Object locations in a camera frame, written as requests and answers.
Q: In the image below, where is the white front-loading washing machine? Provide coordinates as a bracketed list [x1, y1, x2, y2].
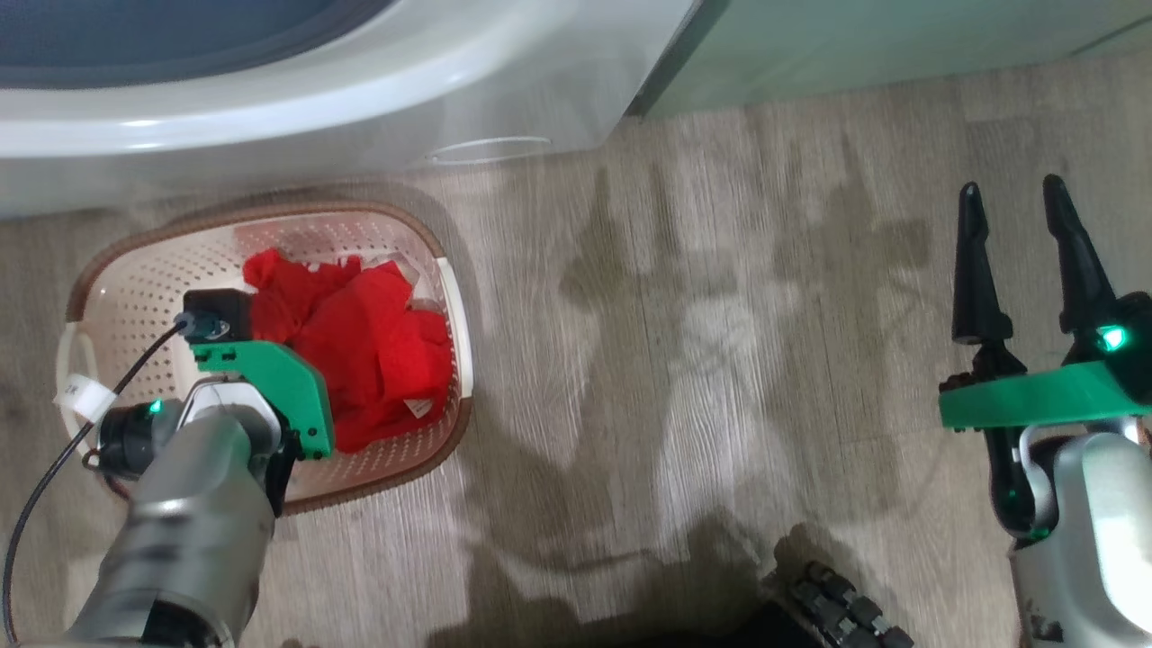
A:
[0, 0, 705, 222]

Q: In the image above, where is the cream perforated laundry basket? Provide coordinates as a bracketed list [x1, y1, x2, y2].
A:
[56, 200, 475, 517]

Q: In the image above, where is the pale green cabinet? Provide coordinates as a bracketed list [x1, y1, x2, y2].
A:
[630, 0, 1152, 120]

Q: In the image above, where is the red garment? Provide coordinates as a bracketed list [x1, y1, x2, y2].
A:
[241, 249, 455, 455]

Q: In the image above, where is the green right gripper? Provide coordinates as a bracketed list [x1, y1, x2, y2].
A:
[939, 174, 1152, 539]

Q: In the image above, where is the oval drain filter cover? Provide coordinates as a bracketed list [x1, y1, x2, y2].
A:
[427, 135, 553, 167]

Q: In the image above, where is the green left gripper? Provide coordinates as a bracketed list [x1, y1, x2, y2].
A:
[191, 340, 336, 518]

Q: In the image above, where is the white tag on cable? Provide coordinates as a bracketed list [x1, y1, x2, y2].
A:
[54, 373, 119, 424]

